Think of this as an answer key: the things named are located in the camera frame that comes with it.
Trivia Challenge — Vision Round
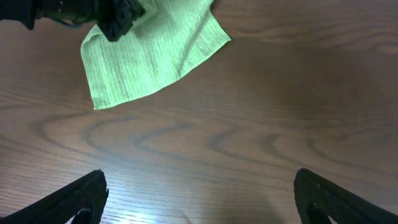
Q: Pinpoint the green microfiber cloth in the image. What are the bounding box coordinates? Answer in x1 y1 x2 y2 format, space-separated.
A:
80 0 231 110

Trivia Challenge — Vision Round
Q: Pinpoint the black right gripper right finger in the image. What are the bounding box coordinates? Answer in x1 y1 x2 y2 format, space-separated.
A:
294 169 397 224

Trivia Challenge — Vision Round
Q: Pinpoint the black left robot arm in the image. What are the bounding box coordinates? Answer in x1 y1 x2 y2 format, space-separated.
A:
1 0 146 42

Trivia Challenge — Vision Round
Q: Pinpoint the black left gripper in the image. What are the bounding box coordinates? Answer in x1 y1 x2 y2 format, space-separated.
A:
94 0 146 42

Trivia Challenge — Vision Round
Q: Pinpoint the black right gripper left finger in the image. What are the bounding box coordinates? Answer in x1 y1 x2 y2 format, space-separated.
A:
1 170 109 224

